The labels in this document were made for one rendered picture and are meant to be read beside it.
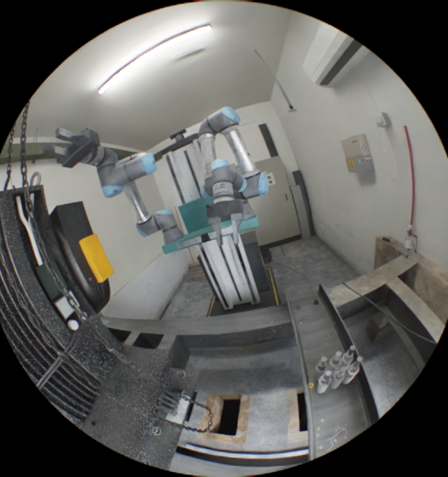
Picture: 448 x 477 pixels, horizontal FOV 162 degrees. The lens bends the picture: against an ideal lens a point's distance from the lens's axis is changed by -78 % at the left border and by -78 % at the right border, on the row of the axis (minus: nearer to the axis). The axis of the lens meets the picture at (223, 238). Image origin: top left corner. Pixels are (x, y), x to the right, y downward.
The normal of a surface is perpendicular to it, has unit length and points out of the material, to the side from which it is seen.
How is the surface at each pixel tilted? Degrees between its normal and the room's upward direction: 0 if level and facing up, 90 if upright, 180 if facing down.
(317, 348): 0
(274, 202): 90
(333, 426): 0
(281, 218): 90
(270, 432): 0
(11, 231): 90
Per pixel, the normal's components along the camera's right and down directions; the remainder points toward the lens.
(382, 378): -0.33, -0.91
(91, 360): 0.94, -0.31
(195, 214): -0.13, 0.32
